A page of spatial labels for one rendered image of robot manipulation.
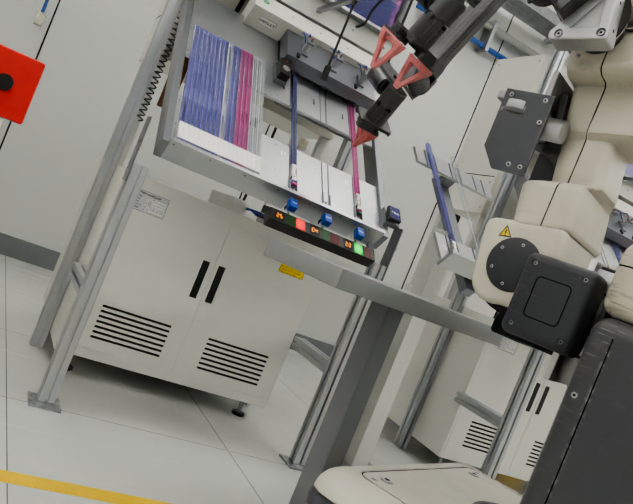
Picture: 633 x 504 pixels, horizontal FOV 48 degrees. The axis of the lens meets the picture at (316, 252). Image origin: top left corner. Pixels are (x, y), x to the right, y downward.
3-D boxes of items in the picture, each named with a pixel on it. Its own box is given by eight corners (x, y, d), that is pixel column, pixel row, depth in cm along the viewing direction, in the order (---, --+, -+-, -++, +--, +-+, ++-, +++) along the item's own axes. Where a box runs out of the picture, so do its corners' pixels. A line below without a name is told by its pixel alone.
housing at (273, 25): (357, 101, 249) (381, 74, 240) (234, 36, 228) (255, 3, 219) (355, 87, 254) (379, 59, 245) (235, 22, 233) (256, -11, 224)
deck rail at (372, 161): (376, 249, 207) (389, 237, 203) (370, 247, 206) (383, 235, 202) (362, 95, 252) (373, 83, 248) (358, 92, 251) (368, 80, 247)
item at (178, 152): (370, 247, 206) (385, 233, 201) (160, 157, 178) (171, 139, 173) (370, 243, 207) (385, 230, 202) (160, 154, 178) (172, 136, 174)
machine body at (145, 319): (258, 425, 232) (330, 251, 232) (45, 369, 202) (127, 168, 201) (207, 363, 291) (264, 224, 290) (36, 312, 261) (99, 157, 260)
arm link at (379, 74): (420, 70, 178) (430, 88, 185) (399, 41, 183) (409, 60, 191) (381, 98, 180) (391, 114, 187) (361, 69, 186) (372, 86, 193)
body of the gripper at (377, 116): (353, 109, 190) (369, 88, 186) (383, 125, 194) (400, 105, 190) (357, 123, 185) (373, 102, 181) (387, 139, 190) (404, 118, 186)
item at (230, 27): (363, 156, 230) (373, 146, 227) (177, 64, 202) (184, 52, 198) (358, 92, 251) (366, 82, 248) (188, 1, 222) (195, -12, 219)
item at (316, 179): (375, 239, 205) (382, 233, 203) (164, 148, 177) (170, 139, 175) (371, 191, 217) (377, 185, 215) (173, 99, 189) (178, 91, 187)
